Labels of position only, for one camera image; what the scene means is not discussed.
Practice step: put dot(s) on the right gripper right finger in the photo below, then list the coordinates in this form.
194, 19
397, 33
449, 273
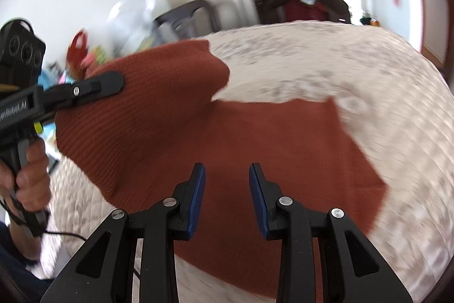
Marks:
353, 270

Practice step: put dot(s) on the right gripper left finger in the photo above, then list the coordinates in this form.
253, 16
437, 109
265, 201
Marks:
102, 270

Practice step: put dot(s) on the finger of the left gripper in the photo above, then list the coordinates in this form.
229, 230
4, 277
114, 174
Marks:
81, 92

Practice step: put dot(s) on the rust orange knit sweater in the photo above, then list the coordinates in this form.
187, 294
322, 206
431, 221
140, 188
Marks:
136, 146

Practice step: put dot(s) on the dark blue sleeve forearm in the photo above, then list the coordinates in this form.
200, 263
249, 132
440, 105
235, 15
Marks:
18, 284

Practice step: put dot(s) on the person's left hand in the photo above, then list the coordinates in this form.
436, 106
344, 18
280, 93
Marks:
33, 181

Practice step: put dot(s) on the red small tote bag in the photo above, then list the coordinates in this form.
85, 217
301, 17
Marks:
77, 50

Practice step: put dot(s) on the clear plastic bag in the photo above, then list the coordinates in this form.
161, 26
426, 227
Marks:
132, 28

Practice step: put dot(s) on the dark plastic chair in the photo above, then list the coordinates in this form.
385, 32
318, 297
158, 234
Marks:
182, 18

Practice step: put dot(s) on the cream quilted bedspread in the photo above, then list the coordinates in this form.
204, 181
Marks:
394, 103

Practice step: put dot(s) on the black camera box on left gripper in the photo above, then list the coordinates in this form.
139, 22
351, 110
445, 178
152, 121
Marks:
22, 54

